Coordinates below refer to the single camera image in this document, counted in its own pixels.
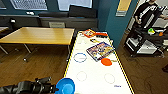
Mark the round bowl blue rim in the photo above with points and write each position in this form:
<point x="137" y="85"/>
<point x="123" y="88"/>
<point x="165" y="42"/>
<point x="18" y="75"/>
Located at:
<point x="80" y="57"/>

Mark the red flat object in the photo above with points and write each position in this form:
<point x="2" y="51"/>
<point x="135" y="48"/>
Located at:
<point x="101" y="34"/>

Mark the person in black shirt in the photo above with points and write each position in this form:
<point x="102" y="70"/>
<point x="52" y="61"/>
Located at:
<point x="146" y="12"/>

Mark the orange game box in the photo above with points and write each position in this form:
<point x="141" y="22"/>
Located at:
<point x="89" y="33"/>

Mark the bright wall window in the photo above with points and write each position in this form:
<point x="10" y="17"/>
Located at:
<point x="29" y="4"/>
<point x="2" y="4"/>
<point x="75" y="4"/>

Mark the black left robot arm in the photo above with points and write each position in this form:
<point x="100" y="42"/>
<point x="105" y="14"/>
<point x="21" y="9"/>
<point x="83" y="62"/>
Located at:
<point x="16" y="89"/>

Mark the white glowing table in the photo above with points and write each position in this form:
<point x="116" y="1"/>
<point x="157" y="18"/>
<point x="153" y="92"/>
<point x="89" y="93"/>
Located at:
<point x="96" y="71"/>

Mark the small white ledge object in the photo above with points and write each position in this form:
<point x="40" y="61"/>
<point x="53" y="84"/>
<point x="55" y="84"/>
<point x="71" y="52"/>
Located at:
<point x="30" y="13"/>

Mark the blue plastic bowl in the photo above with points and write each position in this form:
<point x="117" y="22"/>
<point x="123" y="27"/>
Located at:
<point x="65" y="86"/>

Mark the yellow wall sign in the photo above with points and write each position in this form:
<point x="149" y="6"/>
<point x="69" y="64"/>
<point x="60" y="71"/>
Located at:
<point x="123" y="7"/>

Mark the black wheeled cart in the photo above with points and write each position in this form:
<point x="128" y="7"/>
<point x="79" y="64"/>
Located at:
<point x="143" y="41"/>

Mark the small yellow black object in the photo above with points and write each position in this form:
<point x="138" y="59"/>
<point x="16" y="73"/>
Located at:
<point x="95" y="40"/>

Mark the small orange object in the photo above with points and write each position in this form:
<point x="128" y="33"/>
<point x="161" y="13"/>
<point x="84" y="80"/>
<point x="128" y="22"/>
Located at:
<point x="161" y="33"/>

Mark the wooden square table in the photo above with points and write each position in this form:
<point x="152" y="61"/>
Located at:
<point x="40" y="35"/>

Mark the colourful board game box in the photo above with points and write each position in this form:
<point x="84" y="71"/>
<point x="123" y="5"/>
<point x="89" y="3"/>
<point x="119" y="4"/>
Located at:
<point x="100" y="51"/>

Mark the green yellow object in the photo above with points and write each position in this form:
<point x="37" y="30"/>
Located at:
<point x="151" y="30"/>

